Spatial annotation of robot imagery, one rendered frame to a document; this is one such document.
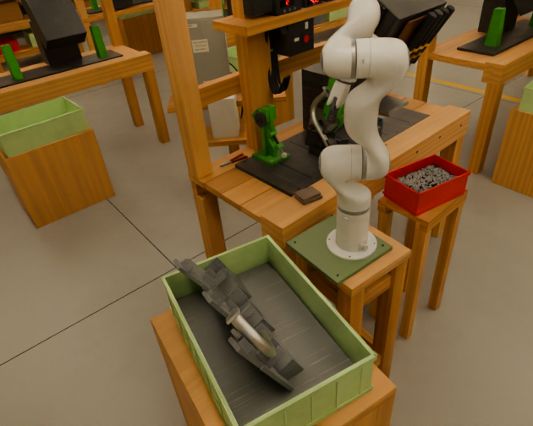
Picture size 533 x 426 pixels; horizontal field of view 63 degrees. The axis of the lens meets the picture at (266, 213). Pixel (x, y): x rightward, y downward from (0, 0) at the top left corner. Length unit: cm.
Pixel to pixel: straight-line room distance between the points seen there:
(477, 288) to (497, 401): 73
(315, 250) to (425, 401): 101
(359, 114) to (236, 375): 83
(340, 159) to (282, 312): 54
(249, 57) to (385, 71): 106
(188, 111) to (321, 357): 120
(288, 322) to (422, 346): 120
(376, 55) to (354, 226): 64
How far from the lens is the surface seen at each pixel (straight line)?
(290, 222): 175
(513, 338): 270
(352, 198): 149
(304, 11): 220
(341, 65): 118
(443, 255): 242
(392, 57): 119
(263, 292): 155
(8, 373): 286
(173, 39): 191
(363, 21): 126
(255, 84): 221
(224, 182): 209
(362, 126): 131
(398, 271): 175
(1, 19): 851
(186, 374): 146
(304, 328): 144
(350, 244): 162
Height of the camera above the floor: 197
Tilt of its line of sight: 36 degrees down
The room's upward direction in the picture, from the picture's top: 5 degrees counter-clockwise
